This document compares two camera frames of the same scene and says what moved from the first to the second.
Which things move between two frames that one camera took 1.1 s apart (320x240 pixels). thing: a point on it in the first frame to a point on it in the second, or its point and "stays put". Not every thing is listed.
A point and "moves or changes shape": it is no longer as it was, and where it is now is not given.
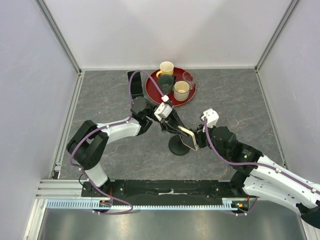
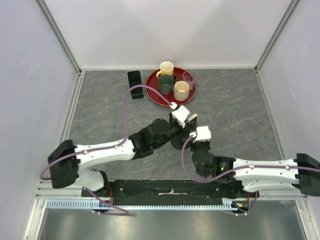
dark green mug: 166,82 stays put
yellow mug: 166,68 stays put
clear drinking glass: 187,76 stays put
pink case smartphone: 190,140 moves or changes shape
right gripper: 199,134 to 192,144
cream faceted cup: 181,90 stays put
